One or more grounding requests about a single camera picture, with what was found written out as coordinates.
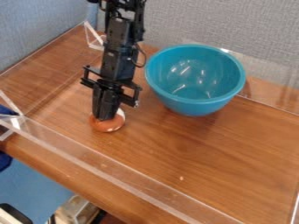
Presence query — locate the black cable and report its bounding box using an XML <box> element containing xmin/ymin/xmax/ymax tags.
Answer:
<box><xmin>133</xmin><ymin>43</ymin><xmax>149</xmax><ymax>69</ymax></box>

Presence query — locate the black and white object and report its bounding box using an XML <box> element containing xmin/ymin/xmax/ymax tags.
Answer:
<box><xmin>0</xmin><ymin>203</ymin><xmax>34</xmax><ymax>224</ymax></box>

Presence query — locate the beige box under table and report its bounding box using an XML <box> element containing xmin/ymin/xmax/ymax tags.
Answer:
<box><xmin>47</xmin><ymin>195</ymin><xmax>99</xmax><ymax>224</ymax></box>

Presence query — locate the blue cloth object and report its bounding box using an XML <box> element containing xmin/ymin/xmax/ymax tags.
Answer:
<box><xmin>0</xmin><ymin>104</ymin><xmax>19</xmax><ymax>172</ymax></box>

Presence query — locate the clear acrylic corner bracket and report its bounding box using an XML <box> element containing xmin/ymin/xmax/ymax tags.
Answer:
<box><xmin>83</xmin><ymin>21</ymin><xmax>107</xmax><ymax>52</ymax></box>

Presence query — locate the clear acrylic back barrier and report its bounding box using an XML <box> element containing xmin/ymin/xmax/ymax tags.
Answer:
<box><xmin>83</xmin><ymin>20</ymin><xmax>299</xmax><ymax>116</ymax></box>

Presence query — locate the clear acrylic barrier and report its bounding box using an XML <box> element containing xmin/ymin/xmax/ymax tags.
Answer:
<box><xmin>83</xmin><ymin>20</ymin><xmax>299</xmax><ymax>116</ymax></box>
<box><xmin>0</xmin><ymin>116</ymin><xmax>243</xmax><ymax>224</ymax></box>

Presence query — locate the clear acrylic left bracket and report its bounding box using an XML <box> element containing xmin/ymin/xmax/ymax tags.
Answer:
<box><xmin>0</xmin><ymin>90</ymin><xmax>24</xmax><ymax>142</ymax></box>

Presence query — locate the brown and white toy mushroom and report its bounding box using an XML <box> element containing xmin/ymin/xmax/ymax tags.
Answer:
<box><xmin>89</xmin><ymin>108</ymin><xmax>126</xmax><ymax>132</ymax></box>

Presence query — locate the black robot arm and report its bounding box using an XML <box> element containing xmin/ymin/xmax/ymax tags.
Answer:
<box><xmin>81</xmin><ymin>0</ymin><xmax>147</xmax><ymax>122</ymax></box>

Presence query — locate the clear acrylic front barrier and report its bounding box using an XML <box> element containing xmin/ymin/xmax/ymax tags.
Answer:
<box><xmin>0</xmin><ymin>116</ymin><xmax>243</xmax><ymax>224</ymax></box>

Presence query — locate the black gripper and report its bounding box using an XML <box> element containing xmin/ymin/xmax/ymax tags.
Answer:
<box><xmin>81</xmin><ymin>65</ymin><xmax>143</xmax><ymax>120</ymax></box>

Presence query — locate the blue plastic bowl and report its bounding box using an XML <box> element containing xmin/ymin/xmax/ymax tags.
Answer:
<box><xmin>145</xmin><ymin>44</ymin><xmax>247</xmax><ymax>116</ymax></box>

